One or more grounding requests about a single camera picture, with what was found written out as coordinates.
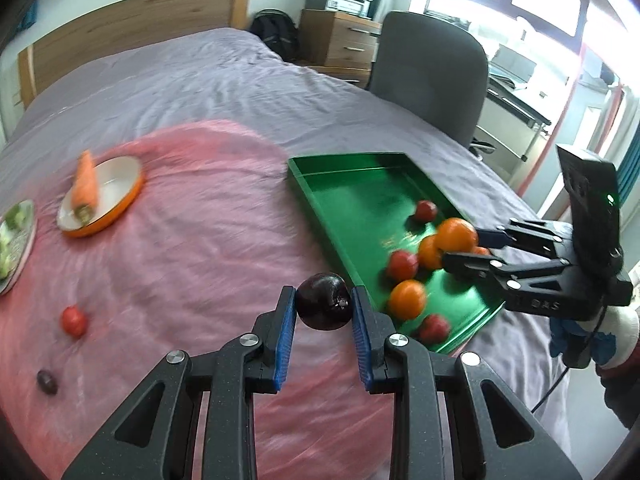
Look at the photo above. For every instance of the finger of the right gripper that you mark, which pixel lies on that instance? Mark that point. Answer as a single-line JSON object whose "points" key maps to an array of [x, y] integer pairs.
{"points": [[548, 239], [470, 266]]}

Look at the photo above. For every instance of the purple bed sheet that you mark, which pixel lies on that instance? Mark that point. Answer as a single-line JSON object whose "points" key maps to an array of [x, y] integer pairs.
{"points": [[229, 75]]}

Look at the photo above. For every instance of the orange carrot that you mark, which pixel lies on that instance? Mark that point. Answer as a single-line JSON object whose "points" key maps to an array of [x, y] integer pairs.
{"points": [[85, 190]]}

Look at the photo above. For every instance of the orange rimmed white dish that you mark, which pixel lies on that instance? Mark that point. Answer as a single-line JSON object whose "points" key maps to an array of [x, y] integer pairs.
{"points": [[120, 181]]}

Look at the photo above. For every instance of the orange in tray right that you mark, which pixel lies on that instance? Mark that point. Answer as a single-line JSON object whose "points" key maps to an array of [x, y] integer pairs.
{"points": [[482, 251]]}

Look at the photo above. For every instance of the green rectangular tray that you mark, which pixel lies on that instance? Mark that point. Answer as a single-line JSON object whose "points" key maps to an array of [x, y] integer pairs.
{"points": [[360, 208]]}

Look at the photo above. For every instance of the grey office chair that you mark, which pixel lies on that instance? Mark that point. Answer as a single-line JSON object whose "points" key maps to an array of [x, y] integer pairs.
{"points": [[433, 69]]}

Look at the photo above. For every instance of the small dark plum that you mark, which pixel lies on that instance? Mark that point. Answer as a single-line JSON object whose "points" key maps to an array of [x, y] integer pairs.
{"points": [[47, 382]]}

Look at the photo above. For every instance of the red apple in tray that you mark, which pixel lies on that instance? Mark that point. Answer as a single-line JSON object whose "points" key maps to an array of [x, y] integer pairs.
{"points": [[434, 329]]}

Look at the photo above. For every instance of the green leafy vegetable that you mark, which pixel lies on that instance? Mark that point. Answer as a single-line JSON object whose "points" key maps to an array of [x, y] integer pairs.
{"points": [[13, 237]]}

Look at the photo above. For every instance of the wooden drawer cabinet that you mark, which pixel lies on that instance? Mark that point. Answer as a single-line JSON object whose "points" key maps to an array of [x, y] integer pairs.
{"points": [[338, 44]]}

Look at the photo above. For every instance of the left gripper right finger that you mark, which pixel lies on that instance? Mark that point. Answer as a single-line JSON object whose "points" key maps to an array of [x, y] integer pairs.
{"points": [[454, 418]]}

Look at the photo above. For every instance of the black backpack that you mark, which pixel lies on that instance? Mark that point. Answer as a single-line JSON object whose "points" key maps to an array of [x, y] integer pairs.
{"points": [[278, 32]]}

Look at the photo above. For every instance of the orange in tray rear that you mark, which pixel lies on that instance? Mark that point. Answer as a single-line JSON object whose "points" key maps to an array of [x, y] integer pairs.
{"points": [[429, 254]]}

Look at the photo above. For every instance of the orange in tray left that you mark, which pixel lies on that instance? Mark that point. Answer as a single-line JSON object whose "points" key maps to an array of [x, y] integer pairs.
{"points": [[407, 300]]}

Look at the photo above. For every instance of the orange in tray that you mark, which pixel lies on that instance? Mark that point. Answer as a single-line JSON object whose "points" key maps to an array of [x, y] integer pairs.
{"points": [[429, 254], [482, 251], [407, 300]]}

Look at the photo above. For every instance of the wooden headboard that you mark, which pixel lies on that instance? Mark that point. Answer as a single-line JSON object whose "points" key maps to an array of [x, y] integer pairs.
{"points": [[118, 27]]}

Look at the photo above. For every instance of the white desk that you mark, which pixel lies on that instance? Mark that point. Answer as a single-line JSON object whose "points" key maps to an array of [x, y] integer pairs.
{"points": [[524, 100]]}

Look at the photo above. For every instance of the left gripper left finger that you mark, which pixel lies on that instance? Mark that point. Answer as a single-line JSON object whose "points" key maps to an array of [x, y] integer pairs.
{"points": [[195, 409]]}

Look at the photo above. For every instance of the patterned grey plate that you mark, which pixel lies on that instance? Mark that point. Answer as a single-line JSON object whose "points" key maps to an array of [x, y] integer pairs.
{"points": [[6, 285]]}

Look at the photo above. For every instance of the orange mandarin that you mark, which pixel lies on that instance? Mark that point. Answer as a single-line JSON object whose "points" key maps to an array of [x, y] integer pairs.
{"points": [[456, 235]]}

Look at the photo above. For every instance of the blue gloved right hand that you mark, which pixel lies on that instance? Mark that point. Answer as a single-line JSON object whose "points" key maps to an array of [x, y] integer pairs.
{"points": [[612, 341]]}

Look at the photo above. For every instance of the red tomato fruit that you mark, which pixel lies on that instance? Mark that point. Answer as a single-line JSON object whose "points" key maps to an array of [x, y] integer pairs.
{"points": [[74, 322]]}

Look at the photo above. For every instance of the pink plastic sheet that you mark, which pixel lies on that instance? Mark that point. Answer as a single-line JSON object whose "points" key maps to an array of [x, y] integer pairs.
{"points": [[206, 247]]}

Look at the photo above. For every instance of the dark purple plum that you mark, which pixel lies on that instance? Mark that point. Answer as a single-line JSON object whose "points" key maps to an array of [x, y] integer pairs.
{"points": [[323, 302]]}

